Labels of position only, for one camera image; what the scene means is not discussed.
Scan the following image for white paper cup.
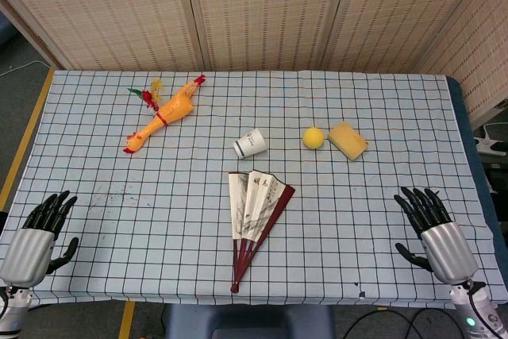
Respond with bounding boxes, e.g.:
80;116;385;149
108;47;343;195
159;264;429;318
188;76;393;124
233;127;267;159

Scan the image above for white checked tablecloth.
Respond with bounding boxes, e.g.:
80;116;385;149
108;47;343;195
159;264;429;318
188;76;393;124
0;69;503;310

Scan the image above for yellow sponge block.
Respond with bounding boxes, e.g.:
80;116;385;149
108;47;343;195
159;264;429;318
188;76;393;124
327;121;369;162

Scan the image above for yellow ball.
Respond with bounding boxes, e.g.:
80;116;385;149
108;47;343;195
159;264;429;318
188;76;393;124
302;126;326;151

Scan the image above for black floor cable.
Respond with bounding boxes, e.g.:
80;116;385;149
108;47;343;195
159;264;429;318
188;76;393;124
343;309;461;339

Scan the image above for white floor cable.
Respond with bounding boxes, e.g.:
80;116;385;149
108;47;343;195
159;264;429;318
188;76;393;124
0;60;53;78

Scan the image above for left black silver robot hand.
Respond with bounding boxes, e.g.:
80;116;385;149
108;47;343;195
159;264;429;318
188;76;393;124
0;190;80;289

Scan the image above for red yellow green feather toy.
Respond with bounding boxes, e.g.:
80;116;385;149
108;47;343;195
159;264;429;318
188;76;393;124
126;79;166;112

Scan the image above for woven bamboo folding screen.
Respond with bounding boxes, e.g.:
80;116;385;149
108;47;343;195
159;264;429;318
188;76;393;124
0;0;508;130

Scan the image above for paper folding fan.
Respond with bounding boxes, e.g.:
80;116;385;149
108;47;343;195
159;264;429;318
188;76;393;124
228;171;297;294

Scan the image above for white plastic stand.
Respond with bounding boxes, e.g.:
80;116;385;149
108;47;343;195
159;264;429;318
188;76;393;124
473;122;508;156

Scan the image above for yellow rubber chicken toy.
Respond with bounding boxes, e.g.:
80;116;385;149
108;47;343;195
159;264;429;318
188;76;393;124
122;74;207;155

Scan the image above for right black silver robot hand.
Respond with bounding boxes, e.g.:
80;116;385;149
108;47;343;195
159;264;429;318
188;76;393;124
393;186;479;286

